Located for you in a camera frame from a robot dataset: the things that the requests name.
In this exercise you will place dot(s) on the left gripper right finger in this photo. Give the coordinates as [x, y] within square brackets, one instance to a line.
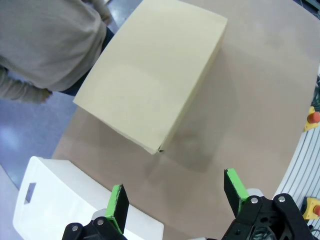
[235, 190]

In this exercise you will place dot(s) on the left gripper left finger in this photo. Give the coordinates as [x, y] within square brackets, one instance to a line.
[117, 205]

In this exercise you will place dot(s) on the beige cardboard shoe box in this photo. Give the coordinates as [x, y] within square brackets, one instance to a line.
[150, 75]

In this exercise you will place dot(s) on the white ribbed robot base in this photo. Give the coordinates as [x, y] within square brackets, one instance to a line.
[302, 155]

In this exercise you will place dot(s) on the person's left forearm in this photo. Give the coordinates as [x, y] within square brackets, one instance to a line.
[98, 7]

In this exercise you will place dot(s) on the person's right forearm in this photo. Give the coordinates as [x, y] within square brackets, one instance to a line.
[20, 91]

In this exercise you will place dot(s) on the white foam box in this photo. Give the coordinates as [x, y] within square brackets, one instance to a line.
[62, 195]

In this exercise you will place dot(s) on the yellow red emergency stop button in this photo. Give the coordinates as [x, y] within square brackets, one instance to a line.
[313, 117]
[312, 207]

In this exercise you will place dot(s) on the person in beige sweater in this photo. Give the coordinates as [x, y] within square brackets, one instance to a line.
[50, 37]

